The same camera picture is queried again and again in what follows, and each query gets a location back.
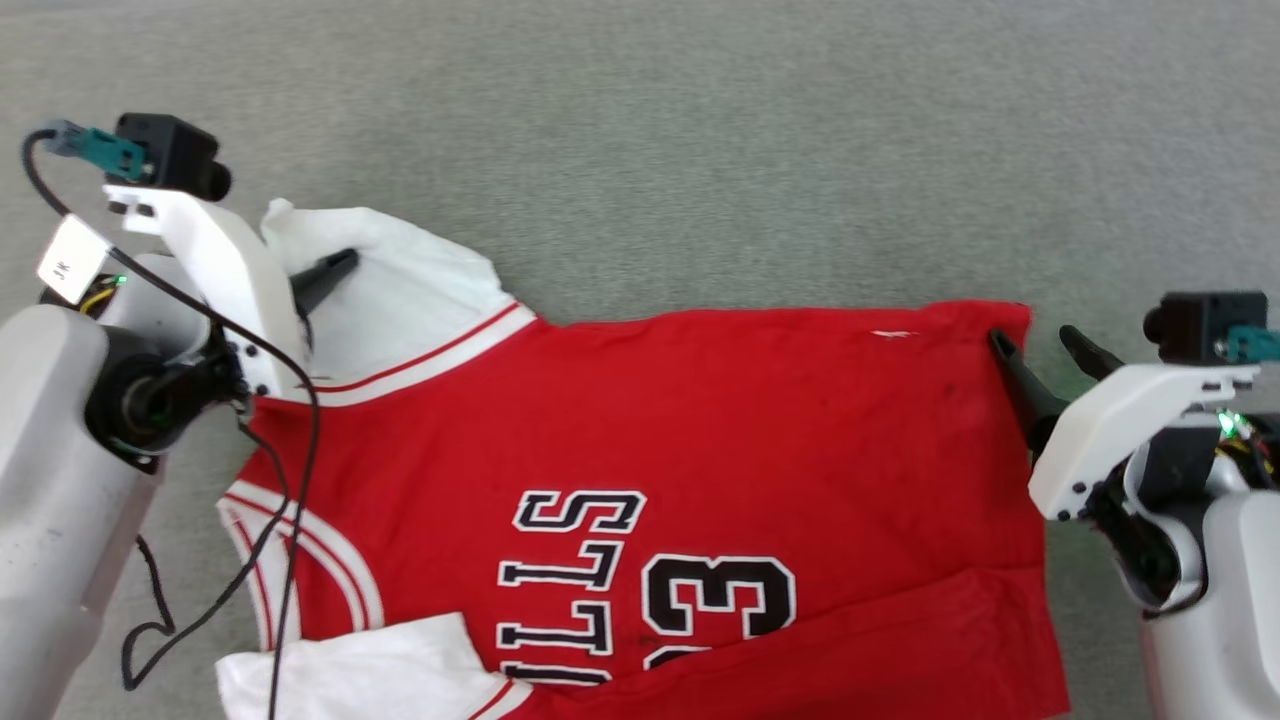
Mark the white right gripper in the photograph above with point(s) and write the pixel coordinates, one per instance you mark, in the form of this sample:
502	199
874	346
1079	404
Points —
1100	440

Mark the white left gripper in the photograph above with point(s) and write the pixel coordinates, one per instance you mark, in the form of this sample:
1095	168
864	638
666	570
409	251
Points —
240	290

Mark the red and white basketball jersey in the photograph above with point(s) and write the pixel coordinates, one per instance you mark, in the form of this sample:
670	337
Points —
700	420

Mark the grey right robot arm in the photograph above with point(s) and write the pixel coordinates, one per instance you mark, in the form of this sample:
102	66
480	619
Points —
1240	600

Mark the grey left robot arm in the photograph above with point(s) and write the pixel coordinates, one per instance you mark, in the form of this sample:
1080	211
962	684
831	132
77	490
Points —
50	500

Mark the white label tag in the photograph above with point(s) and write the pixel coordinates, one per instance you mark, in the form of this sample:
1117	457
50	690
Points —
70	260

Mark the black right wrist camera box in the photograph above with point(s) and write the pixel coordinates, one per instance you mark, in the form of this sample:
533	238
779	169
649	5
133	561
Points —
1195	325

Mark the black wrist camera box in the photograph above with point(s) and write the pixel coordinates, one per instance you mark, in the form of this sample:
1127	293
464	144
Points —
170	150
1195	325

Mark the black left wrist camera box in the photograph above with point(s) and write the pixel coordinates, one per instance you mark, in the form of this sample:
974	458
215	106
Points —
170	150

